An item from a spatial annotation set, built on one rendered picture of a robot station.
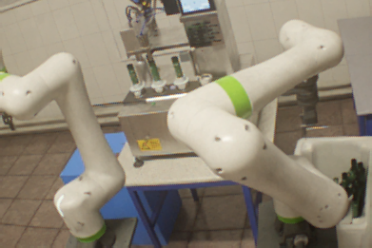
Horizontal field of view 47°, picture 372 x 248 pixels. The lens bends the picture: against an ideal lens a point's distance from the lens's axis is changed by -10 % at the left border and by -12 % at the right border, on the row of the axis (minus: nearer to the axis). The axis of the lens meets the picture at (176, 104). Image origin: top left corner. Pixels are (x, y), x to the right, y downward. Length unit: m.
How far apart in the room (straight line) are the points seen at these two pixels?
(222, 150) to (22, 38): 3.57
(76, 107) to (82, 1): 2.51
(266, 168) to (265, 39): 2.72
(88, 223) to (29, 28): 2.94
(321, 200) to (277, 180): 0.19
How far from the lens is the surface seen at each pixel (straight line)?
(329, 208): 1.17
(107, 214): 2.81
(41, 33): 4.19
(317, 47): 1.20
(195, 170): 2.10
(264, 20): 3.55
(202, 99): 1.03
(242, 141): 0.89
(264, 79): 1.09
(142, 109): 2.13
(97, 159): 1.51
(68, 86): 1.39
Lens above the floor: 1.97
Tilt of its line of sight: 27 degrees down
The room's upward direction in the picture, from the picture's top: 18 degrees counter-clockwise
